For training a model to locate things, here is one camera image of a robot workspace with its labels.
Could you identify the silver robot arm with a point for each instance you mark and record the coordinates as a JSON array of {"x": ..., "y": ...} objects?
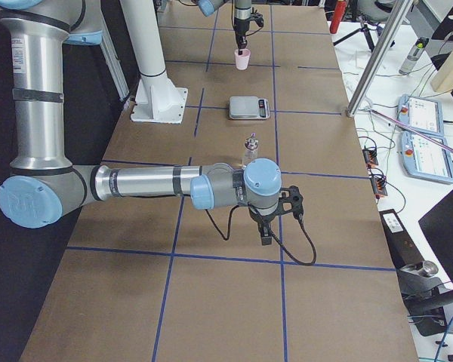
[
  {"x": 91, "y": 110},
  {"x": 242, "y": 16}
]

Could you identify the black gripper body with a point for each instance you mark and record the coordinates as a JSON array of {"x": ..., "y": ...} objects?
[
  {"x": 241, "y": 26},
  {"x": 259, "y": 218}
]

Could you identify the glass sauce dispenser bottle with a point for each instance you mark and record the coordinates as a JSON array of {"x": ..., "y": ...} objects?
[{"x": 251, "y": 150}]

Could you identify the upper blue teach pendant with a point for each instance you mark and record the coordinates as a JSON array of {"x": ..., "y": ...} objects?
[{"x": 422, "y": 114}]

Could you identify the black clamp metal knob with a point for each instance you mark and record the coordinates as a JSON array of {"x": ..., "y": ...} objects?
[{"x": 428, "y": 300}]

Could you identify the clear water bottle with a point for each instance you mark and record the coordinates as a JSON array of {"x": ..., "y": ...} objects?
[{"x": 413, "y": 55}]

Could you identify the silver digital kitchen scale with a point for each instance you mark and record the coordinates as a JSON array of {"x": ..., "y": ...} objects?
[{"x": 249, "y": 108}]

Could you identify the lower blue teach pendant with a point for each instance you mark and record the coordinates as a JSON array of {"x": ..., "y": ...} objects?
[{"x": 422, "y": 159}]

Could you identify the black monitor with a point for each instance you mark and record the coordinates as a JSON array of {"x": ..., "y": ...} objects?
[{"x": 437, "y": 227}]

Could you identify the aluminium frame post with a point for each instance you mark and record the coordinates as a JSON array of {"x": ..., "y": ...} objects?
[{"x": 399, "y": 11}]

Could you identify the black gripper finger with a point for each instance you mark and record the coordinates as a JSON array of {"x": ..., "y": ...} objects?
[
  {"x": 265, "y": 234},
  {"x": 241, "y": 43}
]

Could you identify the pink plastic cup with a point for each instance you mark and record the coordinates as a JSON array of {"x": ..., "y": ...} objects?
[{"x": 242, "y": 57}]

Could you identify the black camera tripod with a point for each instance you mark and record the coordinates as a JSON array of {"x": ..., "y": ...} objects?
[{"x": 367, "y": 25}]

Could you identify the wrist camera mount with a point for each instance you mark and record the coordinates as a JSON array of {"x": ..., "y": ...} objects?
[
  {"x": 290, "y": 201},
  {"x": 257, "y": 17}
]

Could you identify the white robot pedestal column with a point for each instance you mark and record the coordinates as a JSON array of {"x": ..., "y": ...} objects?
[{"x": 157, "y": 100}]

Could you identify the blue teach pendant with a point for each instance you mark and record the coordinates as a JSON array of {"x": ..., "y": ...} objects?
[
  {"x": 422, "y": 159},
  {"x": 422, "y": 114}
]

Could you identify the red cylinder bottle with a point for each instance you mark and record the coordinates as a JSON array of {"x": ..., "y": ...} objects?
[{"x": 337, "y": 17}]

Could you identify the black box with label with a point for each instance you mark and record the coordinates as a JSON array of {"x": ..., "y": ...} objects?
[{"x": 403, "y": 250}]

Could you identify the orange connector block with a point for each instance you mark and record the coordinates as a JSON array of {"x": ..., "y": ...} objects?
[{"x": 370, "y": 157}]

